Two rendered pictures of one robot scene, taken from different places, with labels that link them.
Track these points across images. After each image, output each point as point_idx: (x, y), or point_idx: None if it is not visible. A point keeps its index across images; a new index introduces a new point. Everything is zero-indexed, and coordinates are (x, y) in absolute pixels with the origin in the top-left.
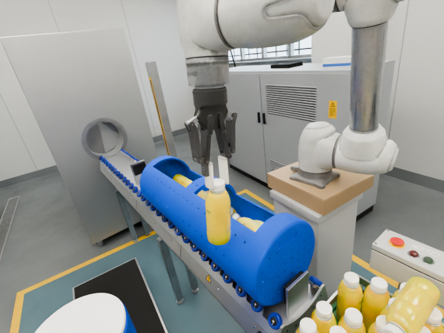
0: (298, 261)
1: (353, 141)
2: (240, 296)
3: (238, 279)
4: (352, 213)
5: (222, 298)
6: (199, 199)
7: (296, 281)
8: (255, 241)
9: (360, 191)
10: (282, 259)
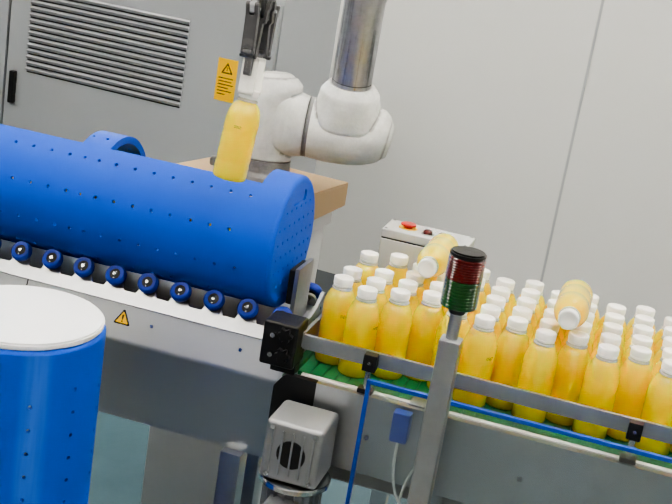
0: (298, 246)
1: (341, 102)
2: (209, 315)
3: (236, 255)
4: (314, 253)
5: (163, 338)
6: (130, 156)
7: (304, 264)
8: (267, 191)
9: (331, 206)
10: (292, 227)
